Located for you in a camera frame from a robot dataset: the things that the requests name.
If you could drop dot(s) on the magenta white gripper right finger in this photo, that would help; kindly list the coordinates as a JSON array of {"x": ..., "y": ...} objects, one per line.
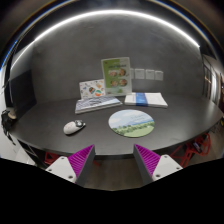
[{"x": 152, "y": 166}]

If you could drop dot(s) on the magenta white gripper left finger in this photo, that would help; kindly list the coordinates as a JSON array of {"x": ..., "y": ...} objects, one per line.
[{"x": 74, "y": 168}]

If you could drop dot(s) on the white grey computer mouse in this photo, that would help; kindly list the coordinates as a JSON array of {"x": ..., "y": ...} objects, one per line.
[{"x": 73, "y": 127}]

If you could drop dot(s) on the round landscape mouse pad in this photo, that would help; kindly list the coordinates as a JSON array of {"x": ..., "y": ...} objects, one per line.
[{"x": 131, "y": 123}]

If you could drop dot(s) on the red stool left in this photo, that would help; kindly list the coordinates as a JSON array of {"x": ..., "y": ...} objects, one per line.
[{"x": 50, "y": 158}]

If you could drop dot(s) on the red stool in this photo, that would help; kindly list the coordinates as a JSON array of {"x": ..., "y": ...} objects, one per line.
[
  {"x": 50, "y": 158},
  {"x": 199, "y": 146}
]

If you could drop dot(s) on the red stool right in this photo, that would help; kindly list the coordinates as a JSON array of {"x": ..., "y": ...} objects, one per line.
[{"x": 199, "y": 146}]

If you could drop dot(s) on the striped grey book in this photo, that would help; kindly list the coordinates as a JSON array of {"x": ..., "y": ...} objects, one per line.
[{"x": 92, "y": 104}]

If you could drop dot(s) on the black bag on left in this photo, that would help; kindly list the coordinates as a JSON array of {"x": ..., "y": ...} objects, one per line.
[{"x": 7, "y": 121}]

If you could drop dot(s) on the white colourful picture card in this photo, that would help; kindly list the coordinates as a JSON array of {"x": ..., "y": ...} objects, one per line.
[{"x": 92, "y": 89}]

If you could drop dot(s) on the black monitor screen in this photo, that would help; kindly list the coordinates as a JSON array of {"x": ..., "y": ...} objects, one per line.
[{"x": 22, "y": 93}]

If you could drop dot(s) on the green standing menu card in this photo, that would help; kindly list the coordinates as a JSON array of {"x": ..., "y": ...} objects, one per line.
[{"x": 117, "y": 76}]

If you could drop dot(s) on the white wall socket panels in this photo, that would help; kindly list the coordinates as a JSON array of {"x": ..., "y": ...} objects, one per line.
[{"x": 147, "y": 74}]

